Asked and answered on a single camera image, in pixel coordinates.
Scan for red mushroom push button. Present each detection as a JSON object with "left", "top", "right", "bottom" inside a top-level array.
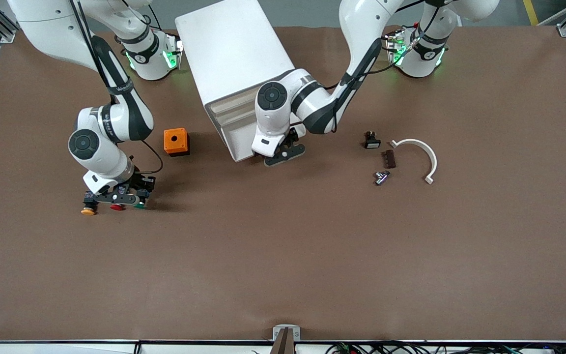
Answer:
[{"left": 110, "top": 186, "right": 129, "bottom": 211}]

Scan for yellow mushroom push button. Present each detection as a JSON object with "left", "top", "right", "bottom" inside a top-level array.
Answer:
[{"left": 81, "top": 191, "right": 98, "bottom": 216}]

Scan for orange button enclosure box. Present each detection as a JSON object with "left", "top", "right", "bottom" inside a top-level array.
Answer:
[{"left": 164, "top": 128, "right": 190, "bottom": 157}]

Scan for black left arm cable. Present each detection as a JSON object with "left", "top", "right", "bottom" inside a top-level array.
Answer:
[{"left": 322, "top": 0, "right": 441, "bottom": 91}]

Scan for white half-ring pipe clamp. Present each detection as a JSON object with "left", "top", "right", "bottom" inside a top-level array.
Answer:
[{"left": 390, "top": 139, "right": 438, "bottom": 185}]

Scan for white table edge rail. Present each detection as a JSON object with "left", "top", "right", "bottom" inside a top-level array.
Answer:
[{"left": 0, "top": 339, "right": 566, "bottom": 354}]

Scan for metal table edge bracket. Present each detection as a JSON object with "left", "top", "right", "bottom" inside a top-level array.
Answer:
[{"left": 273, "top": 325, "right": 301, "bottom": 341}]

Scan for brown post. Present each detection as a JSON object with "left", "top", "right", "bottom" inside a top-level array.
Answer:
[{"left": 270, "top": 328, "right": 295, "bottom": 354}]

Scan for tangled floor cables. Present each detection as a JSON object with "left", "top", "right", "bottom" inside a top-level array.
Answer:
[{"left": 325, "top": 341, "right": 566, "bottom": 354}]

